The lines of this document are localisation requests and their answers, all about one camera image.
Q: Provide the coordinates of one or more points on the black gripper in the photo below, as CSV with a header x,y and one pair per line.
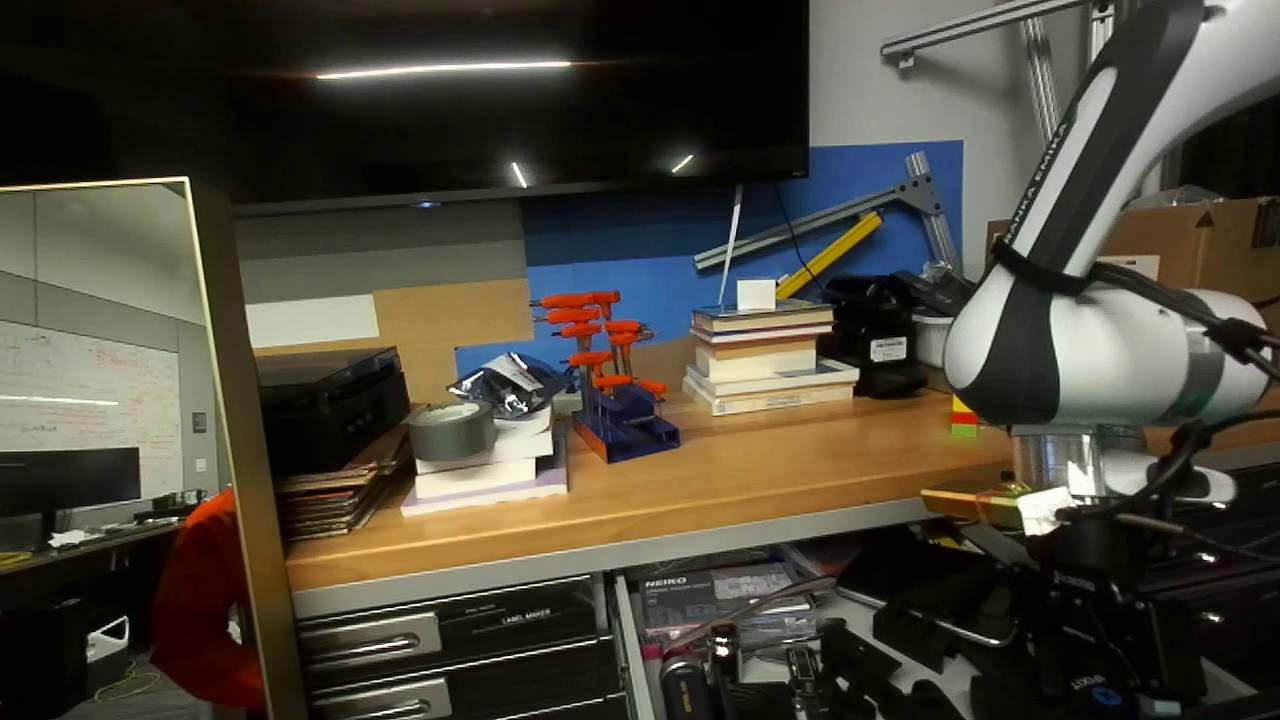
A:
x,y
1104,553

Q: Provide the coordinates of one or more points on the black U-shaped bracket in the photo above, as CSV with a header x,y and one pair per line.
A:
x,y
910,639

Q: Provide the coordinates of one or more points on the tall black plastic block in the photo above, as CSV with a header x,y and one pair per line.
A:
x,y
886,563

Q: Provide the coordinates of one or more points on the grey metal tool drawer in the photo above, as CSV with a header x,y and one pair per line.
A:
x,y
636,667

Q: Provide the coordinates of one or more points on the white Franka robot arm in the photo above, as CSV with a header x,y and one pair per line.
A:
x,y
1104,345

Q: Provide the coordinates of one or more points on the dark drawer cabinet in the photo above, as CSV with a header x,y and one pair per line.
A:
x,y
1254,641

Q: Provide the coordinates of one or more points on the black box with blue logo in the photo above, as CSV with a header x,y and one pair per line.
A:
x,y
1014,695

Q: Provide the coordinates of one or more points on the black Taylor kitchen scale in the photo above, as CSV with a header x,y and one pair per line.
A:
x,y
983,594

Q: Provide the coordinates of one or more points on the yellow green red Lego stack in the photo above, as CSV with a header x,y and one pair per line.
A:
x,y
962,419

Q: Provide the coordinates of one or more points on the white plastic bin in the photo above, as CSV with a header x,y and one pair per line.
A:
x,y
932,343

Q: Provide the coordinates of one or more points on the clear plastic bags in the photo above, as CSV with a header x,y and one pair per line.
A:
x,y
726,594

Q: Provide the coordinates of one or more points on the stack of books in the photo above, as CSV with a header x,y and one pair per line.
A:
x,y
775,393

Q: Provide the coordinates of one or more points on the black ribbed case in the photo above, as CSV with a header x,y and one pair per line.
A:
x,y
694,687

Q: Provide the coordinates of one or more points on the thick cream book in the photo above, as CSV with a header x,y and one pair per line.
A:
x,y
752,362

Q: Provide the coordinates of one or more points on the red spine book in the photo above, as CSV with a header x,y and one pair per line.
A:
x,y
762,336

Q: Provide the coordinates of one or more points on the yellow bar tool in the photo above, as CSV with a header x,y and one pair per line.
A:
x,y
834,253

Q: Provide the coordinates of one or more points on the dark cover book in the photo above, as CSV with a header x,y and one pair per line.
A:
x,y
762,318

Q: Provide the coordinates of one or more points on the small white box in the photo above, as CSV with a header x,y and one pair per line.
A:
x,y
756,293

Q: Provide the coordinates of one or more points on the thin white rod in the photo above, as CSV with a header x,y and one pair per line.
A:
x,y
731,246

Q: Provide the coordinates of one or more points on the orange hex keys blue stand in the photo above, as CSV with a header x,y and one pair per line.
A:
x,y
606,375

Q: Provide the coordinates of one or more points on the silver foil bag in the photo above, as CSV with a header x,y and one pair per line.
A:
x,y
514,383

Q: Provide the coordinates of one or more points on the cork board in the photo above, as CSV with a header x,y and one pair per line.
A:
x,y
455,325

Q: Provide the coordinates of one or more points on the brown folder stack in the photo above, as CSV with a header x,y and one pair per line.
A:
x,y
340,492

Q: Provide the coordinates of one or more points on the black equipment stack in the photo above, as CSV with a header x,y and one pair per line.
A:
x,y
334,403

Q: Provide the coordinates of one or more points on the white paper sheet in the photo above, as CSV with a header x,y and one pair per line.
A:
x,y
311,323

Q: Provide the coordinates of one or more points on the person in red top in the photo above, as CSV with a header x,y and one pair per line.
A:
x,y
202,602

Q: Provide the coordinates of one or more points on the tan wrist camera box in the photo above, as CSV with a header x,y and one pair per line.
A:
x,y
993,506

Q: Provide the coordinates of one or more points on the silver wall rail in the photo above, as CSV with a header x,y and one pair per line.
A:
x,y
984,21

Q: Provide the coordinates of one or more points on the grey duct tape roll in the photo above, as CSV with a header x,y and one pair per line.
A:
x,y
447,431

